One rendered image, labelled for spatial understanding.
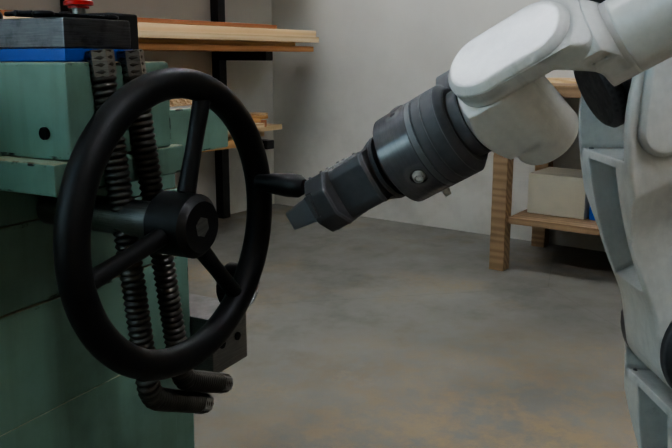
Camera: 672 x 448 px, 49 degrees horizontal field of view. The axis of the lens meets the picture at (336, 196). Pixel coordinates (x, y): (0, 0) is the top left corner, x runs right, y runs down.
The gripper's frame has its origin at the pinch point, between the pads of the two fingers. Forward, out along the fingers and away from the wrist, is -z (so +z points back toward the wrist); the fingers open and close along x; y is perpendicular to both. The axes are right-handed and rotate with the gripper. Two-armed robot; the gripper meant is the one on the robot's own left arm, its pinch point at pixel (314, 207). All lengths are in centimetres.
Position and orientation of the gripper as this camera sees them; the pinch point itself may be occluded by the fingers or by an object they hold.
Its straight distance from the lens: 75.9
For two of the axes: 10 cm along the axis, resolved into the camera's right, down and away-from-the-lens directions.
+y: -5.0, -8.7, -0.3
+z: 7.6, -4.2, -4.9
